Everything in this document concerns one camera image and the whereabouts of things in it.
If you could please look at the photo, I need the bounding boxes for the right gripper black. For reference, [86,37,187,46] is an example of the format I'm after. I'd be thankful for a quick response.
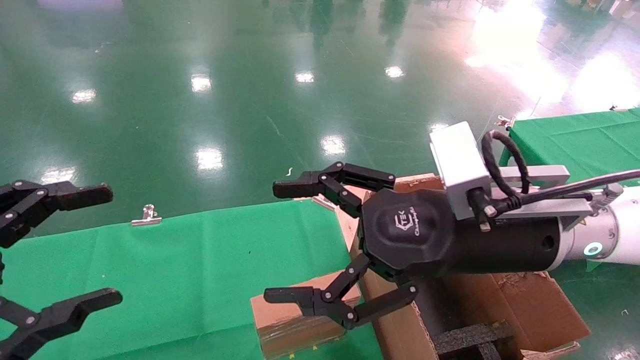
[263,161,563,331]

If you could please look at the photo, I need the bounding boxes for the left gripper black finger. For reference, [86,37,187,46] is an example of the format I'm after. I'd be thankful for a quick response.
[0,180,114,249]
[0,288,123,360]

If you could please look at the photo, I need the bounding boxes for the small brown cardboard box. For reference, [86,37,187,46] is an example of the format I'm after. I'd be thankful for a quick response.
[250,271,362,360]

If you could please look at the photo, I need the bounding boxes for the large open cardboard carton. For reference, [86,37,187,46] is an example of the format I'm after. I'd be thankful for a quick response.
[348,172,593,360]

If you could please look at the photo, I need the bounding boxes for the green table cloth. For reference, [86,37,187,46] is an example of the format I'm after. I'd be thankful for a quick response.
[498,107,640,190]
[0,199,386,360]

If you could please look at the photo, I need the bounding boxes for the black foam packing insert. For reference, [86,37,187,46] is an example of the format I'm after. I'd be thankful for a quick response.
[430,322,516,360]

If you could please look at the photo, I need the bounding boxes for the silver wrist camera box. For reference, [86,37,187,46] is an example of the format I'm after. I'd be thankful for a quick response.
[429,121,493,221]

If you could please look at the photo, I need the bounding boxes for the black camera cable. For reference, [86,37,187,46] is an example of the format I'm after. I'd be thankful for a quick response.
[467,130,640,233]

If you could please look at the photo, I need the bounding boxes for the grey metal camera bracket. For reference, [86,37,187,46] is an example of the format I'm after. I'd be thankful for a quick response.
[487,165,593,232]

